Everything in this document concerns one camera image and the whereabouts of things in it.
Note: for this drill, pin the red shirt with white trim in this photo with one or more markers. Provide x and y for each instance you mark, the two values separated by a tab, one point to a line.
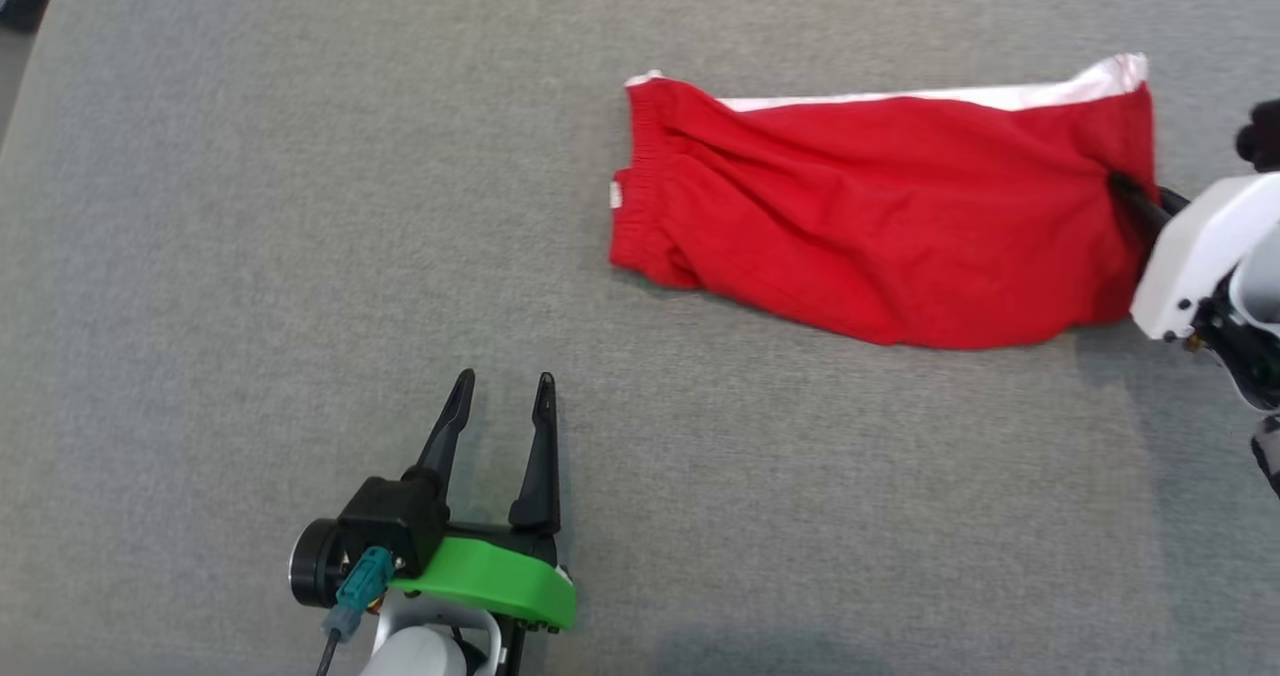
880	216

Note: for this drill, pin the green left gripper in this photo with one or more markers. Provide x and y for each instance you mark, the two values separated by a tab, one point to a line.
500	581

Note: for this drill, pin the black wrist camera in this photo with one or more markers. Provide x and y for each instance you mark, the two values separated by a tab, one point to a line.
390	516
1262	136

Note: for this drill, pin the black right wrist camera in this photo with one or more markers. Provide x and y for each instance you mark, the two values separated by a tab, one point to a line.
1262	136

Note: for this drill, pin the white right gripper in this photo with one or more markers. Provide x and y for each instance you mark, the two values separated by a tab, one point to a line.
1200	246

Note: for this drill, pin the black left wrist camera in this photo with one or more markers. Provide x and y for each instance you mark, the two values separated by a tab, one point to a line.
390	516

